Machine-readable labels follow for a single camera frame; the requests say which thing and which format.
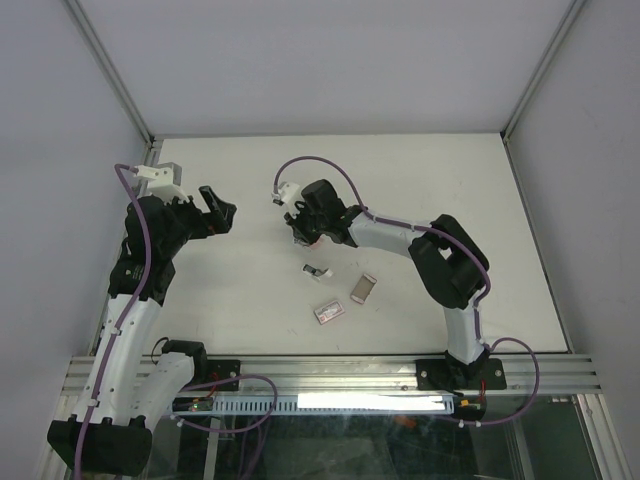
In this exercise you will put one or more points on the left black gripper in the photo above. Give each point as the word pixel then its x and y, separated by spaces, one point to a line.
pixel 218 220

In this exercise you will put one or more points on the aluminium mounting rail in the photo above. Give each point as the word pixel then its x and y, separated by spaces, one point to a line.
pixel 552 374

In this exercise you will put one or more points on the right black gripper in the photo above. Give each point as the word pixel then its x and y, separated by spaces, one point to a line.
pixel 294 221

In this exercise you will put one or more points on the staple box tray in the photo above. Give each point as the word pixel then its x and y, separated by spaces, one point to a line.
pixel 363 288

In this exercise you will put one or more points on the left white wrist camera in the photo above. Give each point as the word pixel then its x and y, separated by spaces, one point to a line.
pixel 163 182

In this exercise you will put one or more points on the pink stapler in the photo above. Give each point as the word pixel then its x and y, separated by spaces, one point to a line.
pixel 309 246

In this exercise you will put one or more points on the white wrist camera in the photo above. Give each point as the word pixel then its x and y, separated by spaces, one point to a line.
pixel 287 194
pixel 163 182

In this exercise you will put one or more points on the white slotted cable duct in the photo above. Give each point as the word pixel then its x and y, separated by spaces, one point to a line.
pixel 317 404

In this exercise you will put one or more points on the aluminium frame post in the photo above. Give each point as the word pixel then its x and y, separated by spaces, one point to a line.
pixel 101 56
pixel 552 49

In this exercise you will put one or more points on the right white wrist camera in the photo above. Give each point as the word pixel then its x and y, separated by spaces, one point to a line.
pixel 287 194

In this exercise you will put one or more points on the white stapler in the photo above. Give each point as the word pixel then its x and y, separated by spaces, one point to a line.
pixel 317 274

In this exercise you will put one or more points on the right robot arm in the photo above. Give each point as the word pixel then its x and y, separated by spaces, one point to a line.
pixel 452 268

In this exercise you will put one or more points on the red white staple box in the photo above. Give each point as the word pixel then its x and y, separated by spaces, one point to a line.
pixel 329 312

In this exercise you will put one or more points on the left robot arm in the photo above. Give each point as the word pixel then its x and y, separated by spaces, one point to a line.
pixel 111 428

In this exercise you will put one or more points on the left aluminium frame post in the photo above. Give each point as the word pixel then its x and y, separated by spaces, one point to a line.
pixel 101 56

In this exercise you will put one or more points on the right aluminium frame post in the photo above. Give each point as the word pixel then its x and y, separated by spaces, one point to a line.
pixel 552 49

